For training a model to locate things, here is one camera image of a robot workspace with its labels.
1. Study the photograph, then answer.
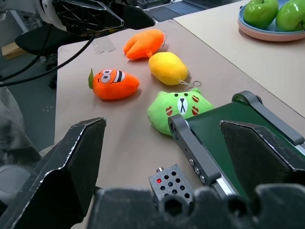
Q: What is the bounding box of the orange carrot plush toy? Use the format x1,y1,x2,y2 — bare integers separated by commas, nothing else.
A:
88,68,141,100

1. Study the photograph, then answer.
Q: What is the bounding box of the ribbed finger of the black left gripper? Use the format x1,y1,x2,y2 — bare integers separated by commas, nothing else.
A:
52,0,125,34

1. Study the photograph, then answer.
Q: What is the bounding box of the green conveyor belt grey frame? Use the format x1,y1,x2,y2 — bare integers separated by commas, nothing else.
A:
167,91,305,201

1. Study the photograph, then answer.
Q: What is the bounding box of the black office chair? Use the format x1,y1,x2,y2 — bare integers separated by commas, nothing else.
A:
14,25,91,56

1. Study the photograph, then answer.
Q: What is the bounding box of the cardboard box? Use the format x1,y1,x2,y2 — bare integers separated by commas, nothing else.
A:
1,44,28,61

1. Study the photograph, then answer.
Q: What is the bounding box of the smooth finger of the black left gripper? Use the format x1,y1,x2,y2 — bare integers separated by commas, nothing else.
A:
95,0,156,30

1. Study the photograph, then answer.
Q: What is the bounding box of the green bear plush toy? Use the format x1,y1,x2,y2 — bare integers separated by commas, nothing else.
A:
146,88,214,137

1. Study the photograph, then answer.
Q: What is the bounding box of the clear tape strip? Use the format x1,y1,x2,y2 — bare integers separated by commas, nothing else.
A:
92,39,117,54

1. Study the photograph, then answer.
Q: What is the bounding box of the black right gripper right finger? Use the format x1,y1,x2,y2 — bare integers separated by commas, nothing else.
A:
219,120,305,199

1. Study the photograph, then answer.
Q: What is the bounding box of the blue plate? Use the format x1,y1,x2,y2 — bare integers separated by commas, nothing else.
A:
238,4,305,34

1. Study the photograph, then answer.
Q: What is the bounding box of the pink plate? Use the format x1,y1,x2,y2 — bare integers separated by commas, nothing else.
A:
237,21,305,42

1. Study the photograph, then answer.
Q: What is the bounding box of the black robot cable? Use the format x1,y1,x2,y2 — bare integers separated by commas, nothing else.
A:
0,35,96,83
0,25,54,88

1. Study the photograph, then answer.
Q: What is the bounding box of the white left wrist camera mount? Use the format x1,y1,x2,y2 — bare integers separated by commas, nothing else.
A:
35,0,66,31

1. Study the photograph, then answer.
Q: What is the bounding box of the yellow lemon plush toy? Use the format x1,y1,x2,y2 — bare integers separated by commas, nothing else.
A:
148,52,202,88

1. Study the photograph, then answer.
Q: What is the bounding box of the grey perforated sensor box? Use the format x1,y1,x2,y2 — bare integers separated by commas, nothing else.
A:
148,164,195,210

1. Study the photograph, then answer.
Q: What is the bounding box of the green apple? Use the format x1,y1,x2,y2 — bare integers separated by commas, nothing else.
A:
243,0,279,30
275,0,305,31

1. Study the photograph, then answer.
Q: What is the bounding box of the dark laptop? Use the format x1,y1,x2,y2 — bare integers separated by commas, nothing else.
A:
137,0,213,18

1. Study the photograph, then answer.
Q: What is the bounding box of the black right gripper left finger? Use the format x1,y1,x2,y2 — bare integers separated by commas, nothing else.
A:
0,117,107,229

